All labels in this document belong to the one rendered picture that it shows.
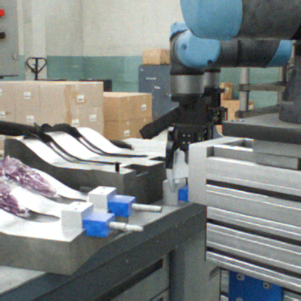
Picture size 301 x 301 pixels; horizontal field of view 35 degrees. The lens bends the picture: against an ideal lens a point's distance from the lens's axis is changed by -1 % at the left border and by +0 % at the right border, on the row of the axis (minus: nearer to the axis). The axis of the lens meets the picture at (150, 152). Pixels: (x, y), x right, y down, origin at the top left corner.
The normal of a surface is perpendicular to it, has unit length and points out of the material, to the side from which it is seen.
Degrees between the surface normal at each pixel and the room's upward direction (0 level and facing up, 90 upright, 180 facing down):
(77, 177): 90
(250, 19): 128
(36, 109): 96
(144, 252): 90
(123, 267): 90
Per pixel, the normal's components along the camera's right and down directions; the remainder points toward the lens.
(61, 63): 0.79, 0.11
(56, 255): -0.29, 0.17
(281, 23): 0.07, 0.83
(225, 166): -0.66, 0.14
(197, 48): 0.09, 0.18
